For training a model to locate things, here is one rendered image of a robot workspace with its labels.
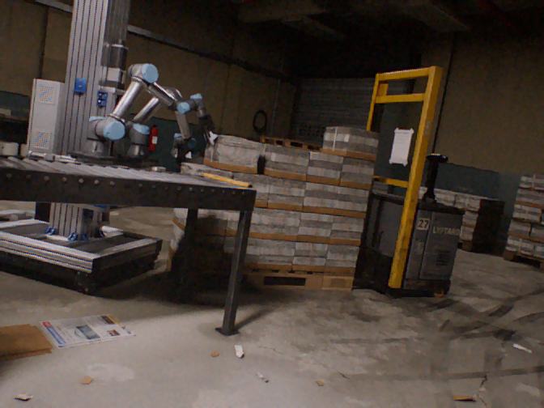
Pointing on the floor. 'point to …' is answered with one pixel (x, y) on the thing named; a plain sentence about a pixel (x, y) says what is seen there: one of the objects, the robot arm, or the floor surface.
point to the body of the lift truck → (418, 241)
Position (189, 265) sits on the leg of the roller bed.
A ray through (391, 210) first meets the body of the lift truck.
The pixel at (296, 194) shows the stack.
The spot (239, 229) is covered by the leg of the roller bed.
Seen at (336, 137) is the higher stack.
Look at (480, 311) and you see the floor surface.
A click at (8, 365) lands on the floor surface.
